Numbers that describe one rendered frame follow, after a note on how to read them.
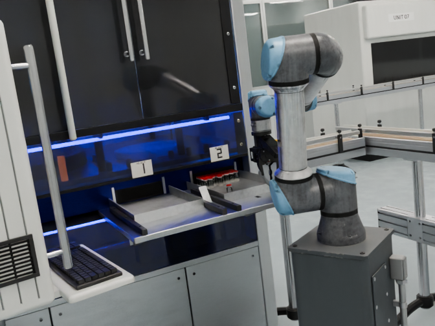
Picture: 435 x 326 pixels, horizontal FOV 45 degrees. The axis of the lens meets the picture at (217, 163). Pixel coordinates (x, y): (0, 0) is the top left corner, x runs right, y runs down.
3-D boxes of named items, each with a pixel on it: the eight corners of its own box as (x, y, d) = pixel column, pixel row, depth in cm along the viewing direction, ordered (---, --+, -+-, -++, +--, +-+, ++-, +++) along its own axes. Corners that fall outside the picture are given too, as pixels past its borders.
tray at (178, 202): (109, 207, 207) (108, 198, 206) (170, 193, 217) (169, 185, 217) (135, 225, 176) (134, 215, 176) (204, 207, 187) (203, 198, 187)
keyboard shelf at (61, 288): (4, 273, 175) (2, 266, 174) (83, 249, 190) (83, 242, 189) (41, 317, 137) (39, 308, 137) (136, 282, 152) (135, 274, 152)
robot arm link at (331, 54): (352, 20, 145) (308, 88, 192) (314, 24, 144) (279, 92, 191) (362, 58, 142) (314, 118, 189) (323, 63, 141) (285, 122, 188)
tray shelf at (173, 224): (98, 214, 205) (97, 209, 204) (251, 179, 234) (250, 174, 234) (134, 244, 162) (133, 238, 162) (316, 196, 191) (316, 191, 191)
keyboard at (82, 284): (38, 258, 178) (37, 251, 178) (78, 246, 186) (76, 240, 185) (77, 291, 145) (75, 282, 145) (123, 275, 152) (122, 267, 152)
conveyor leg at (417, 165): (412, 306, 262) (402, 157, 249) (424, 301, 266) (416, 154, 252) (426, 313, 254) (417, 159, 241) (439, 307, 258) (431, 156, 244)
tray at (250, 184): (187, 189, 220) (186, 181, 220) (240, 177, 232) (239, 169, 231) (224, 203, 190) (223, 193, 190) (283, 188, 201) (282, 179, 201)
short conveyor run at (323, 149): (252, 182, 236) (248, 148, 233) (236, 178, 250) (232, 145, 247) (368, 154, 265) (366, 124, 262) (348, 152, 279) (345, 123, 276)
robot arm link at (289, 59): (325, 217, 158) (320, 33, 140) (278, 224, 156) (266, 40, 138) (312, 201, 169) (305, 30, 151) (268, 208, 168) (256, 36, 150)
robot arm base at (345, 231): (372, 232, 167) (370, 202, 165) (355, 248, 155) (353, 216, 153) (328, 228, 176) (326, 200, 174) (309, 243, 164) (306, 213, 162)
